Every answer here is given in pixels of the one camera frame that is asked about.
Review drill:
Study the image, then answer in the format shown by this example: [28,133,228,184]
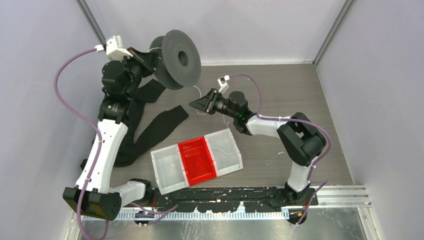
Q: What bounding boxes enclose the dark grey cable spool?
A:
[149,29,202,91]

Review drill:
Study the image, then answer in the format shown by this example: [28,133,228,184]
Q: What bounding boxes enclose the aluminium front rail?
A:
[70,188,373,222]

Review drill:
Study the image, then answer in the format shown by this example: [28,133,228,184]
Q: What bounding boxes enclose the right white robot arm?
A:
[189,88,332,205]

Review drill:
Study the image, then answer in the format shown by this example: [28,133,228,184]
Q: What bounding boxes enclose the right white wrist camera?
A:
[217,75,230,94]

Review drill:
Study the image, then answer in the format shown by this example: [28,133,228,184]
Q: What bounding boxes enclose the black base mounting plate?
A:
[135,186,318,213]

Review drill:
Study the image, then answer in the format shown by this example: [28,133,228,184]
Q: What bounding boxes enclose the white cable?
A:
[147,46,239,157]

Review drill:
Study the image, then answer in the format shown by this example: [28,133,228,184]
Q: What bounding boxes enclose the left clear plastic bin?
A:
[150,144,189,195]

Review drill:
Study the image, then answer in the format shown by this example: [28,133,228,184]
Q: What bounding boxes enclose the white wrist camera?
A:
[94,35,134,61]
[217,75,230,94]

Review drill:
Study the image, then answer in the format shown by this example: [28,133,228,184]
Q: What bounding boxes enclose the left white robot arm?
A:
[53,45,158,221]

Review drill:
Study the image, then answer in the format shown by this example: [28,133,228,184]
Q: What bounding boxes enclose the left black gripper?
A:
[118,47,158,99]

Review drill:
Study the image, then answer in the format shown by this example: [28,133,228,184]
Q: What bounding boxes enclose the black cloth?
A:
[80,78,190,170]

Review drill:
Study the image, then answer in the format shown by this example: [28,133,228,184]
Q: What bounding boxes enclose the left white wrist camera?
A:
[94,35,134,61]

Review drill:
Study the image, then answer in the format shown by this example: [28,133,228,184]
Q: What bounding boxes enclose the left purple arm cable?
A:
[53,46,179,240]

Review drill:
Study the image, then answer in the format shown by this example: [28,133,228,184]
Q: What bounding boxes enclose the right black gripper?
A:
[189,88,238,120]

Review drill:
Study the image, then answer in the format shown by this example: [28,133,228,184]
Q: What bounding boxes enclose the red plastic bin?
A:
[178,136,217,186]

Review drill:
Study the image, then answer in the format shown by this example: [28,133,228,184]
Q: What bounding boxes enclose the clear plastic bin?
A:
[150,144,189,195]
[204,128,244,177]

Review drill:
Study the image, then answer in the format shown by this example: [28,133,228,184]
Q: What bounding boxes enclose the right clear plastic bin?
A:
[204,128,244,177]

